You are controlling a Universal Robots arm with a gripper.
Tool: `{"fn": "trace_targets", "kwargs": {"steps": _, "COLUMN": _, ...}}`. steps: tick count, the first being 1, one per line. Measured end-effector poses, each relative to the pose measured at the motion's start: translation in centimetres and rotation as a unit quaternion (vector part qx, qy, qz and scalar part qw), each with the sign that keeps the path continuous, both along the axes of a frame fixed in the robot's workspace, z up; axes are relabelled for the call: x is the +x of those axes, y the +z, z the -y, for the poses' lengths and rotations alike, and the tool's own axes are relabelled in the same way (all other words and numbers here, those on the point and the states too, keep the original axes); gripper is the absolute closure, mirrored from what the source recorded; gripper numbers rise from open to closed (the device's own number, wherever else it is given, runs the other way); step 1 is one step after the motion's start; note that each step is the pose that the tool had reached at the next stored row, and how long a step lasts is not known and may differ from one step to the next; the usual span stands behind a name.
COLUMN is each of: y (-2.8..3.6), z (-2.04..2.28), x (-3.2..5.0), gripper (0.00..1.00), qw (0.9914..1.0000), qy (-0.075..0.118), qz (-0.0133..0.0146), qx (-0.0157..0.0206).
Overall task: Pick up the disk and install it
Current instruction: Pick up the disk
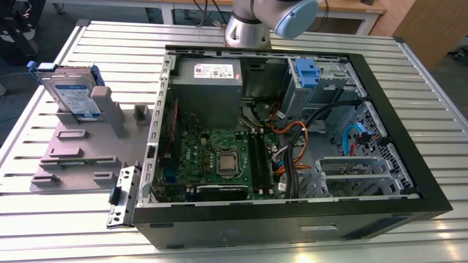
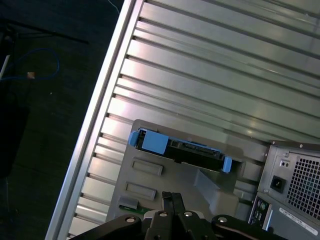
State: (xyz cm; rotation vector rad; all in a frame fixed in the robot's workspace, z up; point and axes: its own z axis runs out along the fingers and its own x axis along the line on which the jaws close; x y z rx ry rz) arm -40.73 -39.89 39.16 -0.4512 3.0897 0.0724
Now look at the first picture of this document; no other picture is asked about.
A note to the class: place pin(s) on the hard disk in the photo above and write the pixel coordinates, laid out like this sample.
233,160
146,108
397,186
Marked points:
74,96

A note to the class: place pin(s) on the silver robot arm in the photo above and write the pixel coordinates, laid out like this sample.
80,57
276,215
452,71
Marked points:
244,30

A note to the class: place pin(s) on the metal disk bay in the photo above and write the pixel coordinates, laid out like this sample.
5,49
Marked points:
350,163

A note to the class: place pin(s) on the black office chair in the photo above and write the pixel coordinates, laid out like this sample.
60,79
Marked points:
14,60

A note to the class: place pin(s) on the grey parts rack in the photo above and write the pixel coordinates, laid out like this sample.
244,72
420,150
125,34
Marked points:
98,153

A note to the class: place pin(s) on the green RAM stick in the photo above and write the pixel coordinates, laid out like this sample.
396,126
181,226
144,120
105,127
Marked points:
78,163

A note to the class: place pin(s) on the black case fan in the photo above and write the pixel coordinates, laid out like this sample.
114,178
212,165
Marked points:
168,131

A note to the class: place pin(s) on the grey power supply unit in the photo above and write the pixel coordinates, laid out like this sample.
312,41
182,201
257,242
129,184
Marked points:
208,104

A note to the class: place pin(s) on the green motherboard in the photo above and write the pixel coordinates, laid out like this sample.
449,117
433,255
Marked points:
193,145

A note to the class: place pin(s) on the CPU socket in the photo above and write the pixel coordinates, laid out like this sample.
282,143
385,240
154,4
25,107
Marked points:
216,164

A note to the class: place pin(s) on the silver CPU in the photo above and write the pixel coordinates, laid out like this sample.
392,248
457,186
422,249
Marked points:
226,163

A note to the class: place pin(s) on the blue plastic drive latch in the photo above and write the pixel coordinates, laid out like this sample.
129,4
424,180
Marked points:
305,72

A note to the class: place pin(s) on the black RAM slot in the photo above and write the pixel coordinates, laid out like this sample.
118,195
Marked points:
256,159
265,159

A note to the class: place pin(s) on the black graphics card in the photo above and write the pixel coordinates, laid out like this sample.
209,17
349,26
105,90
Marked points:
218,191

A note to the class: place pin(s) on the metal drive cage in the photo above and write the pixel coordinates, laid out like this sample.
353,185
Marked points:
321,93

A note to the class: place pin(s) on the black open PC case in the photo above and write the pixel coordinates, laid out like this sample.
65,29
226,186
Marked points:
256,224

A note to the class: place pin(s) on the wooden cabinet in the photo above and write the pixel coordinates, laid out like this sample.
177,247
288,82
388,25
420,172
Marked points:
430,27

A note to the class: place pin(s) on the metal card retention bracket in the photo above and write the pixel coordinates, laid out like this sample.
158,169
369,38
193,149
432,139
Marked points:
125,191

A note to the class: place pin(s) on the wooden desk white frame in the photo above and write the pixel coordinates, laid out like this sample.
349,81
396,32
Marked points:
346,9

